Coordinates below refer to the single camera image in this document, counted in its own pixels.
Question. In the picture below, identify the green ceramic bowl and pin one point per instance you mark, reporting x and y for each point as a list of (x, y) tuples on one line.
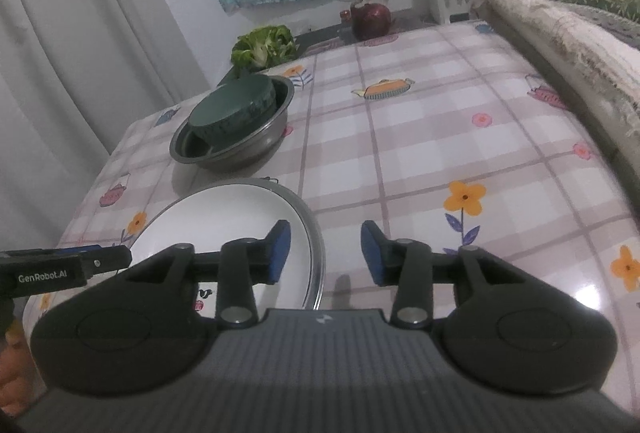
[(234, 110)]

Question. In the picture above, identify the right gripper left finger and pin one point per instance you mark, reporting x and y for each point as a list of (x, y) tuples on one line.
[(244, 263)]

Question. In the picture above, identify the large steel plate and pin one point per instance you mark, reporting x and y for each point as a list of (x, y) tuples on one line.
[(315, 242)]

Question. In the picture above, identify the white curtain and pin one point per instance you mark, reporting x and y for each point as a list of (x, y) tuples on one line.
[(74, 75)]

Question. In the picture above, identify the white rolled mattress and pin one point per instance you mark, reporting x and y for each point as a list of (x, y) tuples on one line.
[(609, 66)]

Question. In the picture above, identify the steel bowl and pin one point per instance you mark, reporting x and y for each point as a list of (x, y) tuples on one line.
[(186, 148)]

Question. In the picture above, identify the person's left hand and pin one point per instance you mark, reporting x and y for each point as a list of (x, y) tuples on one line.
[(20, 381)]

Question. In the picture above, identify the red cabbage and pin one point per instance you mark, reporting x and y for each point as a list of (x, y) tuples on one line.
[(370, 20)]

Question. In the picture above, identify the white water dispenser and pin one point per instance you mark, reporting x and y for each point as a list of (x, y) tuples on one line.
[(445, 12)]

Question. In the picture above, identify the green leafy lettuce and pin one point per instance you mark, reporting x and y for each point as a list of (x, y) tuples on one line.
[(263, 48)]

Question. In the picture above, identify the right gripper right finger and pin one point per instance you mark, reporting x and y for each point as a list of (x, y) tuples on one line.
[(406, 264)]

